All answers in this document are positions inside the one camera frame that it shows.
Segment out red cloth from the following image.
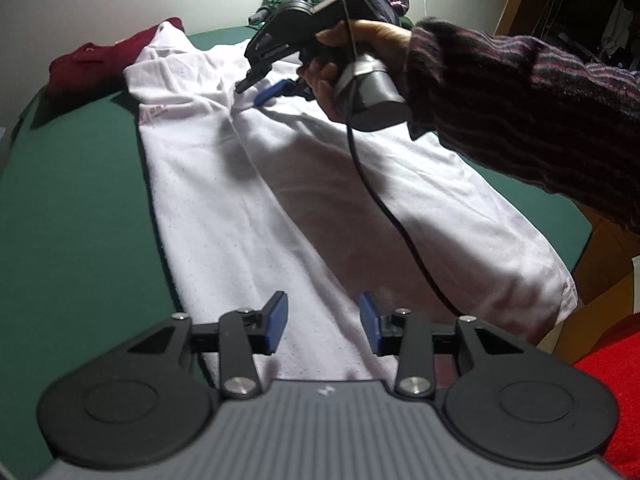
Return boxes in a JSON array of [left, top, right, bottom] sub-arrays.
[[572, 310, 640, 478]]

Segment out person's right forearm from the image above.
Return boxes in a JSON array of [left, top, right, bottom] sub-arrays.
[[405, 17, 640, 233]]

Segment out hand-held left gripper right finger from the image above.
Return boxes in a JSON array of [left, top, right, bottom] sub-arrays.
[[359, 292, 522, 401]]

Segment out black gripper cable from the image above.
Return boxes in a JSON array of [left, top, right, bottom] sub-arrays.
[[340, 0, 463, 317]]

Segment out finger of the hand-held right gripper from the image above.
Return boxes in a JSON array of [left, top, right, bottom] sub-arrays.
[[235, 60, 276, 95], [254, 79, 316, 107]]

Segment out person's right hand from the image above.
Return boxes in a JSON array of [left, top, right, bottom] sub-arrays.
[[297, 19, 415, 123]]

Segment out hanging pale garment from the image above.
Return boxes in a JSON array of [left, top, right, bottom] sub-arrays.
[[600, 0, 632, 56]]

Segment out maroon sweater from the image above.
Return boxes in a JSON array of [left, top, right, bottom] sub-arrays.
[[47, 16, 185, 101]]

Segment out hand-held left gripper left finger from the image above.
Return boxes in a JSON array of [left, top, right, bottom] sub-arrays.
[[127, 290, 290, 401]]

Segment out brown cardboard box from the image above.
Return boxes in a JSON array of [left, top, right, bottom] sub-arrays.
[[550, 205, 640, 366]]

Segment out red plaid shirt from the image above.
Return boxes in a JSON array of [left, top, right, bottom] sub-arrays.
[[370, 0, 413, 28]]

